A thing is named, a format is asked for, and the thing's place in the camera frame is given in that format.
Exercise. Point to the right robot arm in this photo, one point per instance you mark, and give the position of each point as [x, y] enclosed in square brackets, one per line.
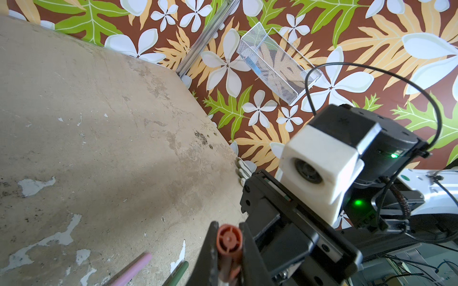
[345, 195]

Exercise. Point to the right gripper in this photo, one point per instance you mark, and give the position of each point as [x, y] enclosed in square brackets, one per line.
[297, 247]

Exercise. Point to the grey striped work glove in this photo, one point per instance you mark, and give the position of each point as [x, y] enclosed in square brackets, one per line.
[245, 169]

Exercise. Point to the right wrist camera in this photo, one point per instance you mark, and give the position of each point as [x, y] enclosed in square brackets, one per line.
[337, 163]

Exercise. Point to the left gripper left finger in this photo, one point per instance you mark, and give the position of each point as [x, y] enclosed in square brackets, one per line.
[205, 272]

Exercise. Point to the pink pen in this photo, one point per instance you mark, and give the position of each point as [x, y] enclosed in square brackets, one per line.
[130, 271]

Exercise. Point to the white mesh basket right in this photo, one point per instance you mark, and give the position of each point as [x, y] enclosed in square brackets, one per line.
[274, 66]

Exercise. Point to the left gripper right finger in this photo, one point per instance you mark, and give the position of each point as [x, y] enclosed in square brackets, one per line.
[252, 257]

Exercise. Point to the brown white marker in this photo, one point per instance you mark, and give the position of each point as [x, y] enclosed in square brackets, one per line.
[229, 243]

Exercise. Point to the light green pen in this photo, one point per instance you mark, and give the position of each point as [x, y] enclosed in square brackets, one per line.
[177, 274]

